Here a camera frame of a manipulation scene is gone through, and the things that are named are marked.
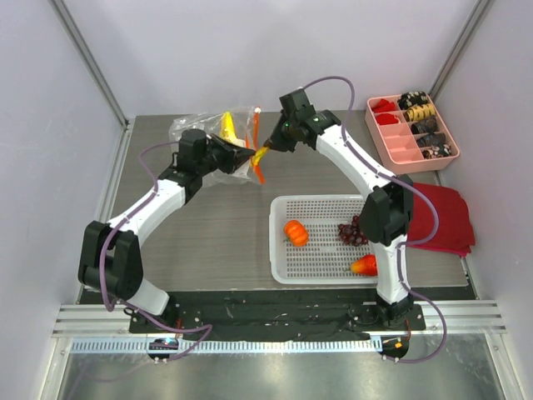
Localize clear zip bag orange zipper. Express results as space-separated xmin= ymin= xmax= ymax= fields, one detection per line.
xmin=169 ymin=107 xmax=265 ymax=187

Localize aluminium frame rail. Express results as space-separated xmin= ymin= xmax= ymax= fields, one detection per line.
xmin=48 ymin=0 xmax=134 ymax=131

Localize red toy pepper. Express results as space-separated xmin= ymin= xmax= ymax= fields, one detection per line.
xmin=350 ymin=254 xmax=378 ymax=277

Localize folded red cloth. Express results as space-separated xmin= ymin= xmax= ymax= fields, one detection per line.
xmin=408 ymin=182 xmax=476 ymax=257

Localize white slotted cable duct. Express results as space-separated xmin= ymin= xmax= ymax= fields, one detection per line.
xmin=70 ymin=337 xmax=382 ymax=355

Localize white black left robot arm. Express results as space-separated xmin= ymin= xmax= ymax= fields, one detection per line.
xmin=77 ymin=129 xmax=256 ymax=333

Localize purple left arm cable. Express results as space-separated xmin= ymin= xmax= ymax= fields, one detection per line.
xmin=99 ymin=141 xmax=213 ymax=361

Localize dark patterned rolled cloth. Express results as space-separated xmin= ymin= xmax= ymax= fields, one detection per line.
xmin=416 ymin=132 xmax=446 ymax=148

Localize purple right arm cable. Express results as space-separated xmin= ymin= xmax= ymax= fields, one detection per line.
xmin=302 ymin=75 xmax=449 ymax=365

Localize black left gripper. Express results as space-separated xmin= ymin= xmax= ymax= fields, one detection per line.
xmin=197 ymin=133 xmax=255 ymax=176

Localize black floral rolled cloth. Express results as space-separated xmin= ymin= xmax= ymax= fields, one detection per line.
xmin=397 ymin=91 xmax=429 ymax=110

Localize pink compartment tray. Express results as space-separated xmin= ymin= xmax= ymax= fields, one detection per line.
xmin=365 ymin=95 xmax=461 ymax=174

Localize yellow striped rolled cloth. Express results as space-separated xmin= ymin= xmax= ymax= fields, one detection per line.
xmin=404 ymin=103 xmax=436 ymax=122

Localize red cloth piece lower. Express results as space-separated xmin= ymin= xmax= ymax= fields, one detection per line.
xmin=375 ymin=113 xmax=400 ymax=126

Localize dark brown rolled cloth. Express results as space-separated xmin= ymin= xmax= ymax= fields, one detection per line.
xmin=411 ymin=115 xmax=438 ymax=134

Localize red cloth piece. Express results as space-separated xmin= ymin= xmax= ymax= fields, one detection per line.
xmin=375 ymin=113 xmax=400 ymax=126
xmin=371 ymin=98 xmax=396 ymax=113

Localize yellow toy banana bunch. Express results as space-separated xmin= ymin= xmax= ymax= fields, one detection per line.
xmin=220 ymin=107 xmax=268 ymax=168

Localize white perforated plastic basket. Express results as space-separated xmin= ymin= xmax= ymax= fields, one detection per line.
xmin=269 ymin=194 xmax=377 ymax=288

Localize dark red toy grapes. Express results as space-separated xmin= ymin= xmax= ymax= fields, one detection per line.
xmin=337 ymin=215 xmax=368 ymax=247

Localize red cloth piece upper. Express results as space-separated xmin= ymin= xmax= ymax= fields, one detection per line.
xmin=371 ymin=98 xmax=396 ymax=113

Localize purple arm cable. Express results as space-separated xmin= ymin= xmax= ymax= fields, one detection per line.
xmin=302 ymin=75 xmax=449 ymax=365
xmin=99 ymin=141 xmax=213 ymax=361

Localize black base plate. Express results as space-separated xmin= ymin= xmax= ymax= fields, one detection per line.
xmin=128 ymin=289 xmax=427 ymax=343

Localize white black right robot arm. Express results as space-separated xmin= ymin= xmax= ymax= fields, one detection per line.
xmin=264 ymin=88 xmax=414 ymax=329

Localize orange toy pumpkin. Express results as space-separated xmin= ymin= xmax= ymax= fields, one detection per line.
xmin=283 ymin=220 xmax=309 ymax=247

